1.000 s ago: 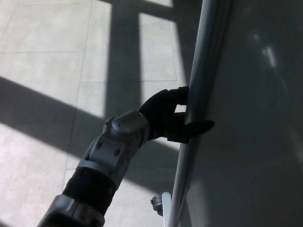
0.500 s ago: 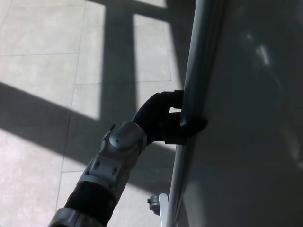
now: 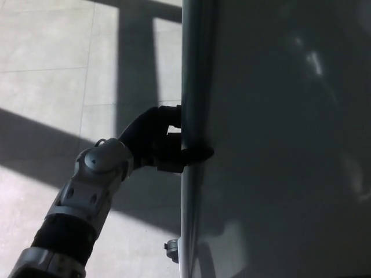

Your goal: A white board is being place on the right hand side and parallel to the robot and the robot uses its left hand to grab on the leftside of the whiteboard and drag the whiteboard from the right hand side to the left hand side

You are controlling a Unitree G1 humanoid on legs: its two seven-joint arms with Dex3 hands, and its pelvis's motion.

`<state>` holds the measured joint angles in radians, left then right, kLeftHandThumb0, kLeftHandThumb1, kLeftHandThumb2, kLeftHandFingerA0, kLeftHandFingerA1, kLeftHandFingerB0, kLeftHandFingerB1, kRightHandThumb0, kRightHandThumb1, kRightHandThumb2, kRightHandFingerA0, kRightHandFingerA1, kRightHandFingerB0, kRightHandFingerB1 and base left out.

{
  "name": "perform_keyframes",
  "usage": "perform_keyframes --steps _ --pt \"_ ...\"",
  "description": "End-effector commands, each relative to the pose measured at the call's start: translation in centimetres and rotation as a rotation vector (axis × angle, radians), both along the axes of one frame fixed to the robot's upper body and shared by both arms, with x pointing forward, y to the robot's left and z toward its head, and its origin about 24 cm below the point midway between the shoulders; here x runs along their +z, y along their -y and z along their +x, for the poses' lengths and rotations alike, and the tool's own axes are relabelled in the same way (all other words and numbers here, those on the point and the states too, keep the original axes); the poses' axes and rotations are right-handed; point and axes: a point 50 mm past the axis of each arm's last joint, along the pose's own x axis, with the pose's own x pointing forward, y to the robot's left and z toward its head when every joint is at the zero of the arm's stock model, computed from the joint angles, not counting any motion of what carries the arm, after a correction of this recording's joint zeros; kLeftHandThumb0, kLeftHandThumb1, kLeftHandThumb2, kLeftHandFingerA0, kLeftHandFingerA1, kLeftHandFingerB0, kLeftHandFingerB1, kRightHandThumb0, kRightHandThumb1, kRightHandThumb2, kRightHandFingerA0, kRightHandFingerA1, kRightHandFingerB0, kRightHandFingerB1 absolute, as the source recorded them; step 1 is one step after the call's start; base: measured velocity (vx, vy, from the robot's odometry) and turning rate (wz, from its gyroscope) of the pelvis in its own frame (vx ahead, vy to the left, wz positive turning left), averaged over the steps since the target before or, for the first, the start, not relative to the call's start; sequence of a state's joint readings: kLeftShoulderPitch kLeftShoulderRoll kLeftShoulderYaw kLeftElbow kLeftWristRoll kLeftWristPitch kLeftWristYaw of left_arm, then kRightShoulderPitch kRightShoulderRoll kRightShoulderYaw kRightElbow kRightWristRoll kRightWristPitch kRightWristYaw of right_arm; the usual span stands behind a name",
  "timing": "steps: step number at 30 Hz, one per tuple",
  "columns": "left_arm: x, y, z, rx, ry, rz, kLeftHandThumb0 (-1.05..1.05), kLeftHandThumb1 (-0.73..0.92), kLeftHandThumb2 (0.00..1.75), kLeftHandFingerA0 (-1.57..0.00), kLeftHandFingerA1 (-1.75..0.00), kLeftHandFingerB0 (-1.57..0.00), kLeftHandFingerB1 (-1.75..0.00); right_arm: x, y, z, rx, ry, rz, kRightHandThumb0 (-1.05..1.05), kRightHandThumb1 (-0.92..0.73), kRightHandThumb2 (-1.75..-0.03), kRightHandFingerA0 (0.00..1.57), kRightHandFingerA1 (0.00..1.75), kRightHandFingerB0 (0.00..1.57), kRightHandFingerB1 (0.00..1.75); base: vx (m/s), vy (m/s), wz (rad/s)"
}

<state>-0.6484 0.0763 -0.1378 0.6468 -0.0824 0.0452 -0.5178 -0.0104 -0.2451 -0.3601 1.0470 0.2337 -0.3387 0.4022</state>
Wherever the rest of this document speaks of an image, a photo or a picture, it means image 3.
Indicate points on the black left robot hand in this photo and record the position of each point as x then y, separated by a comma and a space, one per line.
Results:
150, 136

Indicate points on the white board with grey frame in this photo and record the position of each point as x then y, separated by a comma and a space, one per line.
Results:
275, 130

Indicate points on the grey whiteboard stand knob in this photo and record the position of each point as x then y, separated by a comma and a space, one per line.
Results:
171, 247

